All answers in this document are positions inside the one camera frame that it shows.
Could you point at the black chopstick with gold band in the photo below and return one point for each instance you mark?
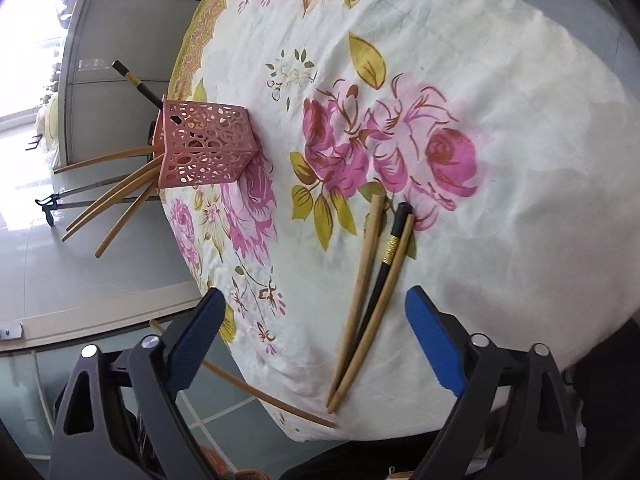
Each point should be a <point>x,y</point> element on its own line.
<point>142,89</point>
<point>387,260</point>

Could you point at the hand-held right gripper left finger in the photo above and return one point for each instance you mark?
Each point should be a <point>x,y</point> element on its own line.
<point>192,345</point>

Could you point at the floral tablecloth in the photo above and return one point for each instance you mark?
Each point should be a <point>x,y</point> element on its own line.
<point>500,60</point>

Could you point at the pink perforated utensil holder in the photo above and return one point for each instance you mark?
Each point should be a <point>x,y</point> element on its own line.
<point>210,145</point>

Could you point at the frosted glass sliding door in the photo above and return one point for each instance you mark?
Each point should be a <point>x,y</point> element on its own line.
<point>30,410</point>

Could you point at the grey lower kitchen cabinets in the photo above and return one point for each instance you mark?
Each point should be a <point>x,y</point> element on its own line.
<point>125,20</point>

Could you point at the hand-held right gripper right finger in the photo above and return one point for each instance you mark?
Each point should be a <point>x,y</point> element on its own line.
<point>437,345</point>

